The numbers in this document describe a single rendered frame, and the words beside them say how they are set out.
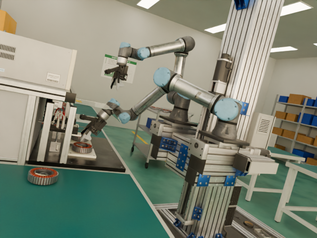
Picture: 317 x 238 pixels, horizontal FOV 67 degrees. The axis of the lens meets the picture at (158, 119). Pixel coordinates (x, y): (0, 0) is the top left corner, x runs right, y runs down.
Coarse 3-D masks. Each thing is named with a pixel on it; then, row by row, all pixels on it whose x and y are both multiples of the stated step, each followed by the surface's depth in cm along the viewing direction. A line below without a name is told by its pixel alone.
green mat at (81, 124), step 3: (78, 123) 231; (81, 123) 235; (84, 123) 238; (87, 123) 242; (81, 126) 222; (84, 126) 225; (78, 129) 206; (81, 129) 208; (102, 132) 216; (90, 135) 195; (93, 135) 198; (99, 135) 202; (102, 135) 205
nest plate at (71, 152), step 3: (69, 147) 140; (69, 150) 135; (72, 150) 136; (93, 150) 145; (69, 153) 130; (72, 153) 130; (75, 153) 132; (78, 153) 133; (81, 153) 134; (84, 153) 135; (87, 153) 136; (90, 153) 138; (93, 153) 139; (78, 156) 132; (81, 156) 132; (84, 156) 133; (87, 156) 133; (90, 156) 134; (93, 156) 135
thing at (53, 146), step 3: (51, 138) 135; (51, 141) 129; (54, 141) 131; (57, 141) 131; (60, 141) 133; (51, 144) 129; (54, 144) 130; (51, 147) 129; (54, 147) 130; (51, 150) 130; (54, 150) 130; (57, 150) 131
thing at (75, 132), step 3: (54, 126) 133; (66, 126) 132; (75, 126) 135; (51, 129) 128; (54, 129) 128; (57, 129) 129; (60, 129) 130; (63, 129) 130; (75, 129) 133; (57, 132) 130; (63, 132) 130; (72, 132) 132; (75, 132) 133; (78, 132) 139; (57, 135) 130; (72, 135) 133; (75, 135) 133; (78, 135) 134; (57, 138) 131
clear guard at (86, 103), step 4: (80, 100) 137; (84, 100) 142; (80, 104) 120; (84, 104) 121; (88, 104) 125; (92, 104) 129; (96, 104) 134; (100, 104) 139; (104, 104) 144; (100, 108) 124; (104, 108) 125; (108, 108) 129; (112, 112) 138; (116, 116) 130; (120, 120) 129
